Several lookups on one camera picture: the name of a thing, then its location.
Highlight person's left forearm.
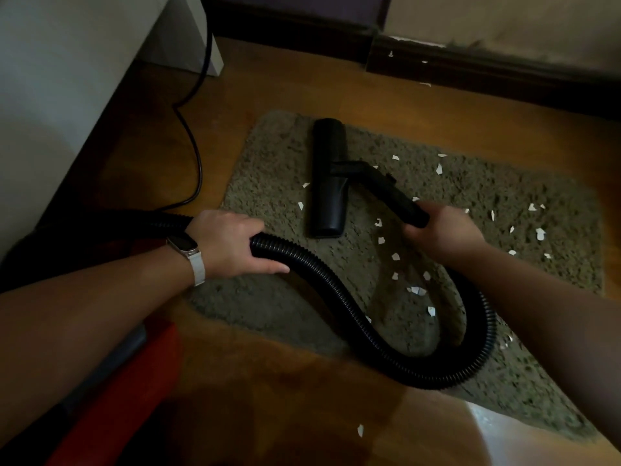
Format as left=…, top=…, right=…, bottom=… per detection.
left=0, top=244, right=195, bottom=451

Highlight red vacuum cleaner body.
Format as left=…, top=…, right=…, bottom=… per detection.
left=44, top=315, right=182, bottom=466

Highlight white cabinet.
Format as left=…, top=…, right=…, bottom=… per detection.
left=0, top=0, right=225, bottom=260

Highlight grey shaggy rug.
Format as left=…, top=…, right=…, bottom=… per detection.
left=187, top=110, right=606, bottom=441

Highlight person's left hand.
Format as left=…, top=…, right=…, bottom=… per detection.
left=185, top=210, right=291, bottom=281

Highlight black ribbed vacuum hose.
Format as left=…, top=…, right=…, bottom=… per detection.
left=73, top=210, right=498, bottom=391

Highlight black power cable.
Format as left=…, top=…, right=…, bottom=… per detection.
left=155, top=29, right=214, bottom=212

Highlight white wrist smartwatch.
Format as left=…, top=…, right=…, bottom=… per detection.
left=166, top=235, right=206, bottom=287

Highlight scattered white paper scraps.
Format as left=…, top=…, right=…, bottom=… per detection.
left=297, top=49, right=554, bottom=438

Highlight black vacuum floor nozzle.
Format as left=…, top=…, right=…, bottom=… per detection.
left=309, top=117, right=430, bottom=239

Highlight dark wooden baseboard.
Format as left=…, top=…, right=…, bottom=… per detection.
left=201, top=0, right=621, bottom=123

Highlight person's right forearm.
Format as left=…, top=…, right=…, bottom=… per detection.
left=449, top=243, right=621, bottom=449

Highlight person's right hand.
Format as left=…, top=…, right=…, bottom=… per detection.
left=403, top=201, right=490, bottom=265

